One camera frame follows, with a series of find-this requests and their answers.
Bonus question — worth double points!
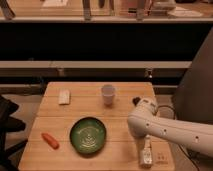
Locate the green ceramic bowl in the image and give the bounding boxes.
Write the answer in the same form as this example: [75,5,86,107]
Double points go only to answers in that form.
[69,117,107,155]

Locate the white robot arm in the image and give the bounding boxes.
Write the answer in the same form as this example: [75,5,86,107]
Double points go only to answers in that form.
[127,97,213,157]

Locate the white paper cup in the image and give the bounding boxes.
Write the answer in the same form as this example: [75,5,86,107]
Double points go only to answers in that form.
[101,84,115,105]

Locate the black remote control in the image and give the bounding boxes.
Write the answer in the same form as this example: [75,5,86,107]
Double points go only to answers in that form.
[132,97,141,106]

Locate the white rectangular block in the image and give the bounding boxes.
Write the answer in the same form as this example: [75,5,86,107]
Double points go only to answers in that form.
[58,90,70,105]

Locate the white plastic bottle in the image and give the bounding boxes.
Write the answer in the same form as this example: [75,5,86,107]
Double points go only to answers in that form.
[139,135,153,168]

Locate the orange carrot toy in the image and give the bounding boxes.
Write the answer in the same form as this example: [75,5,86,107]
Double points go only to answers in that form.
[41,133,59,149]

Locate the black office chair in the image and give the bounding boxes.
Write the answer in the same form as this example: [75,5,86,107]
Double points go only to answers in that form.
[0,95,27,171]

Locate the black cable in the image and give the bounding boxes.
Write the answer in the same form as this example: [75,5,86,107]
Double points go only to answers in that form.
[156,104,201,164]

